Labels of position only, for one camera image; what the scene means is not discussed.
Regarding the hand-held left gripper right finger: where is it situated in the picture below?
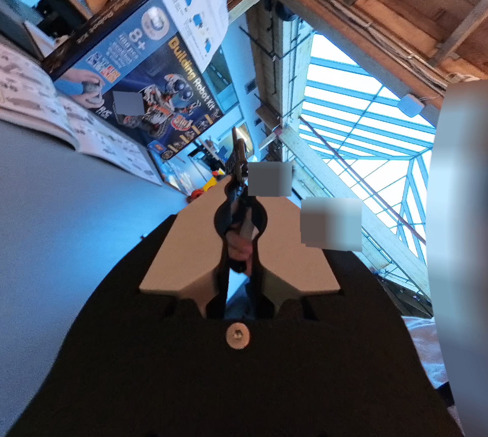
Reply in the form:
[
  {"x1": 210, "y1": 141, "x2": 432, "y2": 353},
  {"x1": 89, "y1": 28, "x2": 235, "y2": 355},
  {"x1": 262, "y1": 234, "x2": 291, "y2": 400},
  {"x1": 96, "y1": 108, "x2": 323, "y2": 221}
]
[{"x1": 252, "y1": 196, "x2": 342, "y2": 304}]

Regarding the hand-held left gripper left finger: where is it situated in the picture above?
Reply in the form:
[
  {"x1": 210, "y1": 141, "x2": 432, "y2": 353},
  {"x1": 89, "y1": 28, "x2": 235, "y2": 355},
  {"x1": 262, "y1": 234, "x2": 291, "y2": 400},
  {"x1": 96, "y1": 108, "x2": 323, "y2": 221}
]
[{"x1": 138, "y1": 174, "x2": 234, "y2": 317}]

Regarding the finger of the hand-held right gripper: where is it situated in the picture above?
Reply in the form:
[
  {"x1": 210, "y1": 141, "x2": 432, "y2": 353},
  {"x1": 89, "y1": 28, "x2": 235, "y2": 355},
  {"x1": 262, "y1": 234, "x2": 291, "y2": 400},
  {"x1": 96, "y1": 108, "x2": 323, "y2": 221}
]
[{"x1": 239, "y1": 212, "x2": 256, "y2": 243}]

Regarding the grey toy track chain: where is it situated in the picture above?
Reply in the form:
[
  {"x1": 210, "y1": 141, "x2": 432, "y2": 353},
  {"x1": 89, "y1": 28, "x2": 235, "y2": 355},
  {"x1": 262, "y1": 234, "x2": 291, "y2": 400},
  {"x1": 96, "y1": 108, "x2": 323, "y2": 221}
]
[{"x1": 225, "y1": 126, "x2": 249, "y2": 233}]

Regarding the grey desk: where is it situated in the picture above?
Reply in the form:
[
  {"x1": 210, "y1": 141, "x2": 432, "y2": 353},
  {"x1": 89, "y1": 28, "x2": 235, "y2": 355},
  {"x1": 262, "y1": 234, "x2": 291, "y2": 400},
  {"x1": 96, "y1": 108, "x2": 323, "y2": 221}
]
[{"x1": 0, "y1": 117, "x2": 192, "y2": 437}]

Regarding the person's right hand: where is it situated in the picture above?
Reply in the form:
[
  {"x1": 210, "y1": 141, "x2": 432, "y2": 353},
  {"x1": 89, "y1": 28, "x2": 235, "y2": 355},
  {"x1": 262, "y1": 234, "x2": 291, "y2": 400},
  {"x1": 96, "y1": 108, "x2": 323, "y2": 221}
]
[{"x1": 227, "y1": 232, "x2": 253, "y2": 274}]

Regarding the blue printed leaflet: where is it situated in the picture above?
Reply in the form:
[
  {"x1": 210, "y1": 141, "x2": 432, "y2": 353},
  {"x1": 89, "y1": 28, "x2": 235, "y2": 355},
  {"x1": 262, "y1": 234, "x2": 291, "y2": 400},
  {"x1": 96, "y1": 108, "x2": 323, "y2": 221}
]
[{"x1": 148, "y1": 143, "x2": 200, "y2": 196}]

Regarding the thin red rod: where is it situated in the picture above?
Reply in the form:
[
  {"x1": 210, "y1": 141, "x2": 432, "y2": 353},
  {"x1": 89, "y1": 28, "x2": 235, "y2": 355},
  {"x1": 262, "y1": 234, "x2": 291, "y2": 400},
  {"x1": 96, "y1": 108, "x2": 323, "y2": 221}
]
[{"x1": 298, "y1": 115, "x2": 428, "y2": 246}]

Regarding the blue robot kit box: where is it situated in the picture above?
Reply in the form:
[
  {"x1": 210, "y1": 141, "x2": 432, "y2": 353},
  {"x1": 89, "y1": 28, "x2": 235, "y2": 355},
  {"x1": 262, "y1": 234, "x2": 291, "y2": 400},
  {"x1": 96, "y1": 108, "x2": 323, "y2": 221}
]
[{"x1": 41, "y1": 0, "x2": 226, "y2": 162}]

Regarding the white ceiling box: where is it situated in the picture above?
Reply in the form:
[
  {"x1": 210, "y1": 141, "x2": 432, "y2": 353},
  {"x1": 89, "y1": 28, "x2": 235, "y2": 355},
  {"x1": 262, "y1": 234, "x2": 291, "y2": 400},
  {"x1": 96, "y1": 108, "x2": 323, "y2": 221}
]
[{"x1": 396, "y1": 93, "x2": 426, "y2": 118}]

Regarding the open instruction booklet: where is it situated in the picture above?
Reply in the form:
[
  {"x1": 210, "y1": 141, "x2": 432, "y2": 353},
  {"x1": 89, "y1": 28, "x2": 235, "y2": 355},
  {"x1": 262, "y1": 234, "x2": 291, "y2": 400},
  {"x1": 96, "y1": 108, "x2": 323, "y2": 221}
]
[{"x1": 0, "y1": 43, "x2": 163, "y2": 187}]

